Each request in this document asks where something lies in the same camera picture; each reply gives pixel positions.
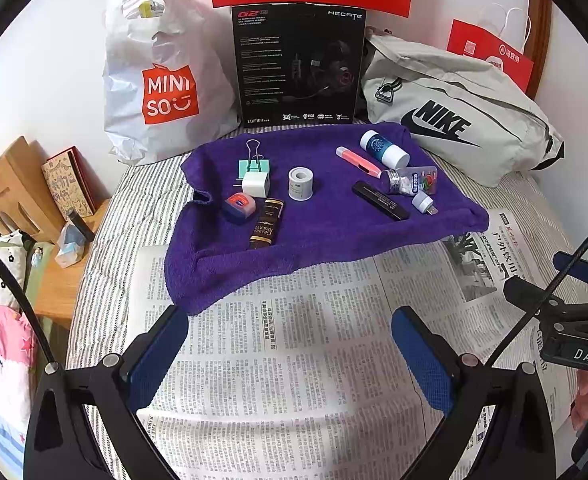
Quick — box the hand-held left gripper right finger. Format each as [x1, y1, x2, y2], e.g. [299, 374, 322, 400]
[391, 305, 560, 480]

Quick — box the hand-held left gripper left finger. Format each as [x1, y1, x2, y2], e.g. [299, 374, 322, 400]
[24, 304, 191, 480]

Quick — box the white usb light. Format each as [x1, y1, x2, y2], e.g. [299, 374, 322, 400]
[411, 191, 437, 217]

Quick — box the black usb stick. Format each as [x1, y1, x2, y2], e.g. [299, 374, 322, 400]
[351, 180, 411, 221]

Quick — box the red blue round case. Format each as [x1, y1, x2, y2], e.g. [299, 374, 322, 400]
[224, 192, 255, 223]

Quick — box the clear candy bottle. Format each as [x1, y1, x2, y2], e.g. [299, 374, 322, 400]
[380, 164, 437, 196]

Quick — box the brown chocolate bar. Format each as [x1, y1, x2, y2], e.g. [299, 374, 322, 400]
[249, 199, 285, 250]

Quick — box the white charger plug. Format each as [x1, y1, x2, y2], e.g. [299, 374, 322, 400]
[231, 172, 271, 197]

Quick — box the pink highlighter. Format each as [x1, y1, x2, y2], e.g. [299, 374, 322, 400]
[336, 146, 385, 179]

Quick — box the white tape roll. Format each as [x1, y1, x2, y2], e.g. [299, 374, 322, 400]
[288, 167, 315, 202]

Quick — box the wooden nightstand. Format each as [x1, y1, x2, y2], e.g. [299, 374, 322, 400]
[36, 199, 112, 331]

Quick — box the newspaper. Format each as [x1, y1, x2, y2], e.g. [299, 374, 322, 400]
[131, 207, 580, 480]

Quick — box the blue white plastic pack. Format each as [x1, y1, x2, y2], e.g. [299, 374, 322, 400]
[55, 222, 87, 268]

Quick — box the dark small bottle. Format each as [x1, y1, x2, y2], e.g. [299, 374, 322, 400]
[66, 207, 95, 243]

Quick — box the purple towel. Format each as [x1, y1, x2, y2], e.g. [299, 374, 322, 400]
[164, 121, 490, 317]

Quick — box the grey waist bag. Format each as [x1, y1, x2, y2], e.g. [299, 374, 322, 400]
[361, 35, 565, 188]

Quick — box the patterned notebook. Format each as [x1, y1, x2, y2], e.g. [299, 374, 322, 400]
[41, 146, 97, 218]

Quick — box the green binder clip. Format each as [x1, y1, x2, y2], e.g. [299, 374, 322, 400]
[237, 140, 271, 183]

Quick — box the white pill bottle blue label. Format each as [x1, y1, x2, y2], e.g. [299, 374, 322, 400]
[360, 130, 411, 168]

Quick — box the wooden headboard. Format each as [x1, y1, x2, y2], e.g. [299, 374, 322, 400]
[0, 135, 67, 243]

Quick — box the white plastic shopping bag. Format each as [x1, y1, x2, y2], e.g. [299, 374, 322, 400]
[102, 0, 242, 166]

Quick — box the red paper bag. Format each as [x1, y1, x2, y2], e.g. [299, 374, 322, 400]
[446, 2, 535, 95]

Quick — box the black headphone box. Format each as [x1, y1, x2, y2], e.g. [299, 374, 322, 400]
[231, 2, 368, 128]

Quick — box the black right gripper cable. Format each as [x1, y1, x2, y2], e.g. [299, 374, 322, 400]
[484, 210, 588, 368]

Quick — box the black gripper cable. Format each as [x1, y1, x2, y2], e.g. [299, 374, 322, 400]
[484, 210, 588, 368]
[0, 236, 60, 367]

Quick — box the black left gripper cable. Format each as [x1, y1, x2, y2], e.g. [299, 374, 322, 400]
[0, 236, 60, 367]

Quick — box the wooden frame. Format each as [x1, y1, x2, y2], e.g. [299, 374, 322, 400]
[526, 0, 553, 102]

